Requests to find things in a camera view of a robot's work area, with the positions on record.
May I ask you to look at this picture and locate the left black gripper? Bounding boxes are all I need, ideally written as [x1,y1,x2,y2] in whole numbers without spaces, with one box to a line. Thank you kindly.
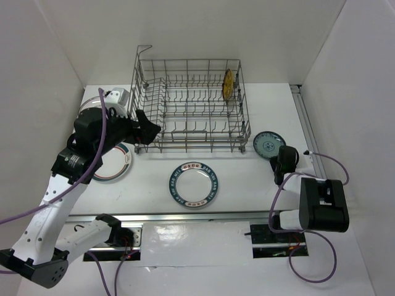
[95,107,160,155]

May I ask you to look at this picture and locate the blue white patterned plate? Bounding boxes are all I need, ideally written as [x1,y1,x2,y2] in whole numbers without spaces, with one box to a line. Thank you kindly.
[253,131,286,160]

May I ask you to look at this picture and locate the white plate red green rim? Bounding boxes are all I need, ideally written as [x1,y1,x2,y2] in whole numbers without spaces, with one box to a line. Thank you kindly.
[93,143,132,182]

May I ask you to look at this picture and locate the dark green rimmed plate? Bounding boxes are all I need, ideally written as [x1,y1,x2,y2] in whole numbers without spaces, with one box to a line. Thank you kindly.
[168,162,219,209]

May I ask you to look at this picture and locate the yellow patterned small plate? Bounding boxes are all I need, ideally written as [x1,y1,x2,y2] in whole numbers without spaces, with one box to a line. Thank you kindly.
[222,68,234,101]

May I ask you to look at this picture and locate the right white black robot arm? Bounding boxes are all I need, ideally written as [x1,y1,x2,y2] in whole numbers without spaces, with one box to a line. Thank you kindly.
[268,146,350,242]

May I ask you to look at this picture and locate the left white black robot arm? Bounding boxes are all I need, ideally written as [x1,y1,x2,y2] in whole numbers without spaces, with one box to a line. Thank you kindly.
[1,108,161,289]

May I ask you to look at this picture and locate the small white plate red characters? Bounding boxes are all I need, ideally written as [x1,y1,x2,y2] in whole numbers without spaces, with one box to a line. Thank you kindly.
[78,96,102,115]

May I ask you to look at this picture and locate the white cover panel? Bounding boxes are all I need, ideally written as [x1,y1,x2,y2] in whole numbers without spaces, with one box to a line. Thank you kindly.
[140,221,253,267]

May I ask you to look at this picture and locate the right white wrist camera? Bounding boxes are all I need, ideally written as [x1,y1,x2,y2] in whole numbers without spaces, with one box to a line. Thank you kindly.
[297,150,314,170]

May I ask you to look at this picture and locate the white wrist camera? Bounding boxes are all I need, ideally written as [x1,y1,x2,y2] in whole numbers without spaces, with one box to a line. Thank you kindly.
[297,150,314,170]
[104,88,130,116]

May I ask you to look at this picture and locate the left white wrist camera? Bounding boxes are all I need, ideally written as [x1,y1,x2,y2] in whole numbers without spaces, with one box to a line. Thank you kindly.
[104,88,130,116]

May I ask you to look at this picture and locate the grey wire dish rack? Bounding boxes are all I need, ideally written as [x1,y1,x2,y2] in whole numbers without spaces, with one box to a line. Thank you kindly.
[127,45,251,154]

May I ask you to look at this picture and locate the aluminium rail right side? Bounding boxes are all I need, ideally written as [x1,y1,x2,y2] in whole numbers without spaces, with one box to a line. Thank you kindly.
[289,84,326,178]

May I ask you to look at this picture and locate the aluminium mounting rail front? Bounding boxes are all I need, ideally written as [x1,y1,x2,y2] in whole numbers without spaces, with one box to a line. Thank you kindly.
[63,208,278,226]

